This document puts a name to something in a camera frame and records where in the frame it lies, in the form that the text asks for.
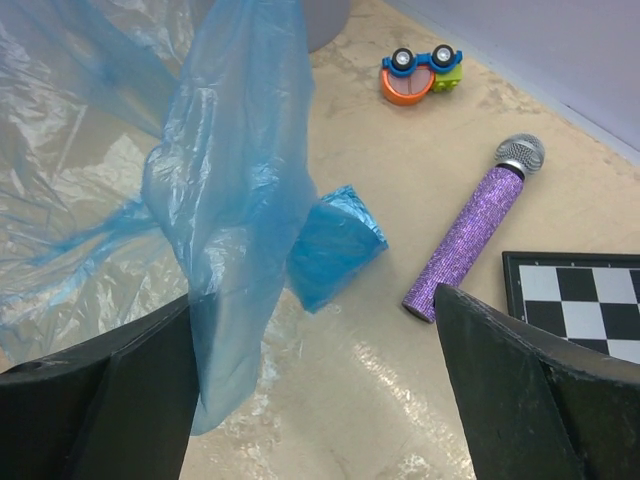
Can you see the blue plastic trash bag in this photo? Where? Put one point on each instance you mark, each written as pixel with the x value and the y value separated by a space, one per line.
pixel 144 139

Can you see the colourful toy car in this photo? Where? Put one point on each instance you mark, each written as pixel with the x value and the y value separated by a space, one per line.
pixel 407 77

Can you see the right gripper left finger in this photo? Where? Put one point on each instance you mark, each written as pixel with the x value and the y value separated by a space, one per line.
pixel 118 406

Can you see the black and silver chessboard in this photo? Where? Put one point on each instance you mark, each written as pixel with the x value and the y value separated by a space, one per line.
pixel 589 299

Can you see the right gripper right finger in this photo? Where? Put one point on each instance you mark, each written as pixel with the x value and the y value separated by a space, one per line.
pixel 532 405

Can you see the purple glitter toy microphone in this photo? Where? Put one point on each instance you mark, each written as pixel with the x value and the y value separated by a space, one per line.
pixel 516 158

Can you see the grey plastic trash bin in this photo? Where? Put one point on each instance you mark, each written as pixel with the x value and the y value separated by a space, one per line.
pixel 325 19

